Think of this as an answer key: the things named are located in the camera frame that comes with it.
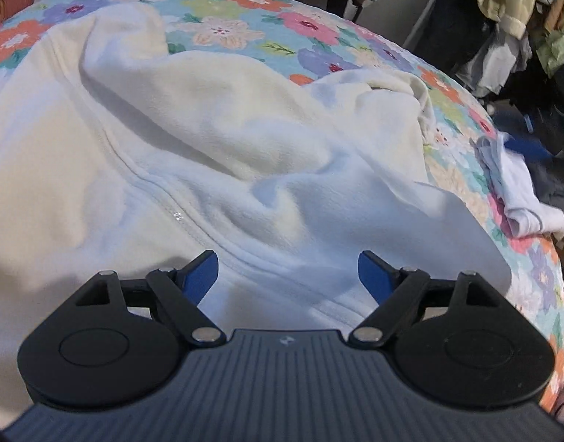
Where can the grey metal rack pole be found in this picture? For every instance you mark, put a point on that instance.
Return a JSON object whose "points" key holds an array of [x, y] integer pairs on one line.
{"points": [[427, 9]]}

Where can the cream fleece jacket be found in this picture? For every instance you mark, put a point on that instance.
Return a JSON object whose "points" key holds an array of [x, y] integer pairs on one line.
{"points": [[217, 124]]}

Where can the green hanging jacket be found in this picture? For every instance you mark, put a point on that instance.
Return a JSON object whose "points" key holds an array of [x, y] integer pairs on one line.
{"points": [[558, 41]]}

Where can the floral bed sheet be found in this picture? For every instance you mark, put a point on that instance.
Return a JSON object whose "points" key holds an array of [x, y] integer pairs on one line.
{"points": [[309, 27]]}

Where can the blue cloth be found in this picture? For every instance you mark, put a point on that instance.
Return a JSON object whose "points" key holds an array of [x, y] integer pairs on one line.
{"points": [[530, 149]]}

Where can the grey hanging garment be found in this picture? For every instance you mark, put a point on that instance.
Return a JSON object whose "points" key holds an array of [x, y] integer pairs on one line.
{"points": [[498, 64]]}

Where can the small white garment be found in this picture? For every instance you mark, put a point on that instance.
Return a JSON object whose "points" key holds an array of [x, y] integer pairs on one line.
{"points": [[526, 202]]}

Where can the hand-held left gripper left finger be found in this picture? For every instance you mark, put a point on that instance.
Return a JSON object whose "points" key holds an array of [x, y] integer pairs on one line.
{"points": [[201, 278]]}

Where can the dark clothes pile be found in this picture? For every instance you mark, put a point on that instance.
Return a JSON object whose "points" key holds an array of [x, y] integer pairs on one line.
{"points": [[549, 115]]}

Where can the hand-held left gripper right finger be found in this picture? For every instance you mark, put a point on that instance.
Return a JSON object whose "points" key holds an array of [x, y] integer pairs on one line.
{"points": [[374, 278]]}

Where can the dark hanging garment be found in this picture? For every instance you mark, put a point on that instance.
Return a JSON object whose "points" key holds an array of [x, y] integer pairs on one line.
{"points": [[452, 41]]}

